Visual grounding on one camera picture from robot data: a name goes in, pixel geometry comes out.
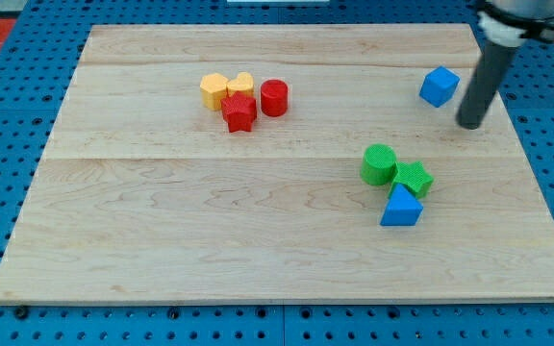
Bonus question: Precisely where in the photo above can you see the red star block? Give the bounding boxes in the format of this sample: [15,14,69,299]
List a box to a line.
[221,91,257,133]

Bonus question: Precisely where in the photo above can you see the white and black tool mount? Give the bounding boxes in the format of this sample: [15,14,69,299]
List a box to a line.
[476,0,554,48]

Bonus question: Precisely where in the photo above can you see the blue triangular prism block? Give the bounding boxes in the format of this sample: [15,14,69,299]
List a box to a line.
[379,184,423,226]

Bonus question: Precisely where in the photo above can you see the blue cube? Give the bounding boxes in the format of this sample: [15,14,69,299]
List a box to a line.
[419,66,461,108]

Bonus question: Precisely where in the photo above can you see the red cylinder block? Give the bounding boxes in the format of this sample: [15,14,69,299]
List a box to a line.
[261,79,289,117]

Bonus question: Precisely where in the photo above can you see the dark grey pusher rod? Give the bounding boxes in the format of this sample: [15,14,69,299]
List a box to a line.
[456,39,517,130]

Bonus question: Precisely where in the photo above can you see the green star block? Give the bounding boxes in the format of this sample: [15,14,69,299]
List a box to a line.
[389,161,435,199]

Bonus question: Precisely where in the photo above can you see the yellow heart block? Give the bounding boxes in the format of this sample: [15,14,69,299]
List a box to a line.
[226,72,255,97]

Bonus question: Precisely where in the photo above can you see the yellow hexagon block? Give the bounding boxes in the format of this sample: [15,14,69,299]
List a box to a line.
[200,73,229,111]

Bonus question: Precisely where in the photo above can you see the green cylinder block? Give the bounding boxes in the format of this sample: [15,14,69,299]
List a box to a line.
[360,143,396,185]

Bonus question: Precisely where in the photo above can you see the light wooden board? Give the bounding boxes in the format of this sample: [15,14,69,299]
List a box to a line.
[0,24,554,307]

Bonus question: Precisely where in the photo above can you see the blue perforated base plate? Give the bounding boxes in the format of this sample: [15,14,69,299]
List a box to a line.
[0,0,554,345]

